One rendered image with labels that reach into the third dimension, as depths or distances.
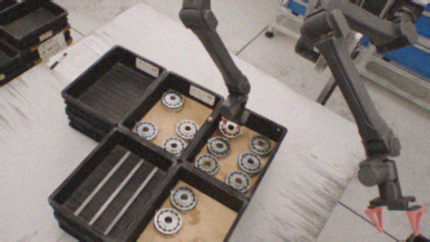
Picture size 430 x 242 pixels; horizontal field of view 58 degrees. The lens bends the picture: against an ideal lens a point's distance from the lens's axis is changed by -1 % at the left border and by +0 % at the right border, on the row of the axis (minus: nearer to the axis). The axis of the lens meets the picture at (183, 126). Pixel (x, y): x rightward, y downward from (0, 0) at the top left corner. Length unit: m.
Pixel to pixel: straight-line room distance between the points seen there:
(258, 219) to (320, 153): 0.49
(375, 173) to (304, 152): 0.84
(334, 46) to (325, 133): 1.01
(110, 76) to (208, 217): 0.84
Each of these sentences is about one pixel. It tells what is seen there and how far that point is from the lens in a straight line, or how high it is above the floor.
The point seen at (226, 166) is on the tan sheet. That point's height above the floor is 0.83.
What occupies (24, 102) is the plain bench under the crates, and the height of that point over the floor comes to 0.70.
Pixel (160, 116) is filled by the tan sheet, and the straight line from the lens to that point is 1.72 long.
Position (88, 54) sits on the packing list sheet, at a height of 0.70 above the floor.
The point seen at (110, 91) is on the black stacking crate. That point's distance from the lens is 1.82.
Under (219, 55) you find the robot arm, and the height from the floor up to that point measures 1.31.
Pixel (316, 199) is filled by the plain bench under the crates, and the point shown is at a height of 0.70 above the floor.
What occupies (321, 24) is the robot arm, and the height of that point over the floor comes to 1.59.
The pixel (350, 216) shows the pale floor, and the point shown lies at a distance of 2.72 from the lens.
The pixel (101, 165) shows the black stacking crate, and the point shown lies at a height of 0.83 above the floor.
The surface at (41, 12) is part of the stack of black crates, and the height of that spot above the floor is 0.49.
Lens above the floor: 2.16
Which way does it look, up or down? 52 degrees down
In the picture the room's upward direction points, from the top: 9 degrees clockwise
